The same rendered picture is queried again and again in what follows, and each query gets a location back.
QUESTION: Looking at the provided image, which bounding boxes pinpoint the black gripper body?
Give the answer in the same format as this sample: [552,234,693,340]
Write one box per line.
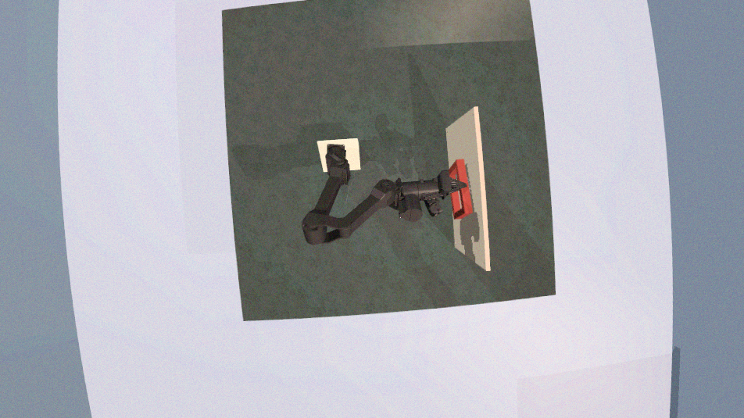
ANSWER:
[417,170,452,200]

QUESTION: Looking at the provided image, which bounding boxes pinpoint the beige wall panel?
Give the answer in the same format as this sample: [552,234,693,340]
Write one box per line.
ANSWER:
[445,106,490,271]

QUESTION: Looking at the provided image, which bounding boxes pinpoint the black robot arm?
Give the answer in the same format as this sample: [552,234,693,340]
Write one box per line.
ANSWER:
[302,144,443,245]

